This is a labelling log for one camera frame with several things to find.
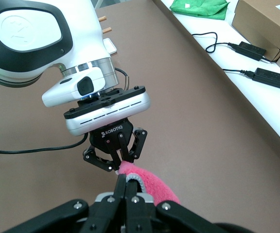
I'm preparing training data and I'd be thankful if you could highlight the green cloth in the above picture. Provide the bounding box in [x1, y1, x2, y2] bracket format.
[170, 0, 231, 20]

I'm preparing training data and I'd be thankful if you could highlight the pink and grey towel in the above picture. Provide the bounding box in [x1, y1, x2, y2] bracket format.
[116, 161, 181, 207]

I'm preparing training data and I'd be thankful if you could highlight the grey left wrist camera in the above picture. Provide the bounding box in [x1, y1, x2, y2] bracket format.
[64, 85, 152, 138]

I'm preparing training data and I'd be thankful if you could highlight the large cardboard box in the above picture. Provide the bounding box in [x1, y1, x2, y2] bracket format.
[231, 0, 280, 62]

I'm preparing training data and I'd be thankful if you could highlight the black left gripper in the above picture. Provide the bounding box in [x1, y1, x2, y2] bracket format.
[82, 118, 148, 174]

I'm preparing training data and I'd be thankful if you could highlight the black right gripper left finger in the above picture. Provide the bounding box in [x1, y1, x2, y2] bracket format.
[0, 173, 128, 233]

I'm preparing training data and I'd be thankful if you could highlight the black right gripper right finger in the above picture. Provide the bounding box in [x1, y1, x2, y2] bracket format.
[126, 179, 230, 233]

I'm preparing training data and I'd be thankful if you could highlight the white rack base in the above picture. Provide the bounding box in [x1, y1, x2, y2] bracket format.
[103, 37, 118, 55]

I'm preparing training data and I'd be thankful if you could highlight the black power adapter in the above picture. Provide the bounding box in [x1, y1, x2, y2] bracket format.
[233, 41, 267, 62]
[251, 67, 280, 89]

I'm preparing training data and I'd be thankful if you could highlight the black adapter cable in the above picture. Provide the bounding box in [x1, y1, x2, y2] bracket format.
[222, 68, 254, 75]
[192, 32, 236, 53]

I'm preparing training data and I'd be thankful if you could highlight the black left wrist camera cable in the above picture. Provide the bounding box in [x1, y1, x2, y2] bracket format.
[0, 67, 131, 155]

